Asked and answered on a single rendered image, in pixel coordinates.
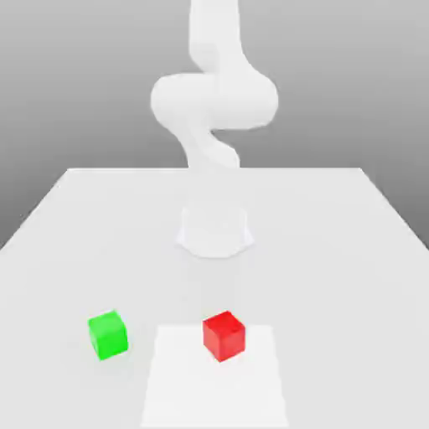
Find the small red cube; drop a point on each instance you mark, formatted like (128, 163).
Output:
(223, 336)

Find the small green cube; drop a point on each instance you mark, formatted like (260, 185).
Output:
(108, 335)

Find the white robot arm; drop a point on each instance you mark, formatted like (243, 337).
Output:
(214, 100)

